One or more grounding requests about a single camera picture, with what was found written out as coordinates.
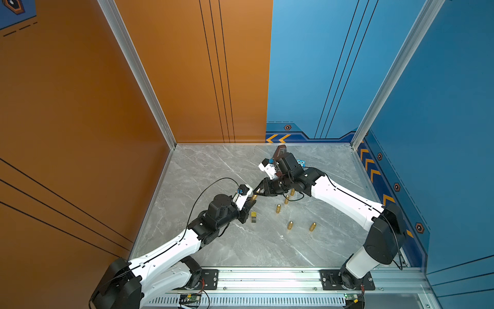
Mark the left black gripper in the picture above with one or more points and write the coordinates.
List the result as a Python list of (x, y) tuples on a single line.
[(244, 212)]

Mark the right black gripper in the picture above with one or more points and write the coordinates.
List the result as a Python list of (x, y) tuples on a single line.
[(266, 183)]

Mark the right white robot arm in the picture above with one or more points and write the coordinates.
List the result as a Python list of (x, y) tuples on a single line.
[(385, 224)]

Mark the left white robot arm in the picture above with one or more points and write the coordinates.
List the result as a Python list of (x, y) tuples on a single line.
[(134, 283)]

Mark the gold black square box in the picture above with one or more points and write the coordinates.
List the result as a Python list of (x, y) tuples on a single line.
[(253, 217)]

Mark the dark red metronome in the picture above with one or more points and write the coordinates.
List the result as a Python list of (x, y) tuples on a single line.
[(280, 152)]

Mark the blue owl toy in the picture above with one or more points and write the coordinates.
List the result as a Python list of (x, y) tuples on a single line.
[(301, 161)]

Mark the left green circuit board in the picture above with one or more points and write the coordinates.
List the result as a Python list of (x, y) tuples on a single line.
[(190, 300)]

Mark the green circuit board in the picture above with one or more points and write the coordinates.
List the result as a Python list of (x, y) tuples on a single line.
[(355, 301), (190, 300)]

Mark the right green circuit board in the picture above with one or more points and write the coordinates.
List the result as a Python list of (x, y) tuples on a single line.
[(355, 301)]

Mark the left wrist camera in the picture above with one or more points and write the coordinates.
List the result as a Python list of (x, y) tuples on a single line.
[(243, 193)]

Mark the left black mount plate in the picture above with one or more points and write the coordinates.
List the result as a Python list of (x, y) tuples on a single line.
[(210, 278)]

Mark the black mount plate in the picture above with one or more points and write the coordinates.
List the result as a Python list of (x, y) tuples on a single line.
[(210, 278), (331, 280)]

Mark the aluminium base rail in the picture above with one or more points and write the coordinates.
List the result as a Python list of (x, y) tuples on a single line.
[(300, 287)]

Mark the right black mount plate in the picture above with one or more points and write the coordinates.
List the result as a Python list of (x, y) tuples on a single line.
[(331, 280)]

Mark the left aluminium corner post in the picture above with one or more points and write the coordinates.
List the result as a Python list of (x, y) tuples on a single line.
[(126, 44)]

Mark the aluminium corner post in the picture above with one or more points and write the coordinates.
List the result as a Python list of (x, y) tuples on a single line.
[(411, 43), (126, 44)]

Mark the right aluminium corner post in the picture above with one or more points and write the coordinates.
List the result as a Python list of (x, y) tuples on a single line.
[(411, 43)]

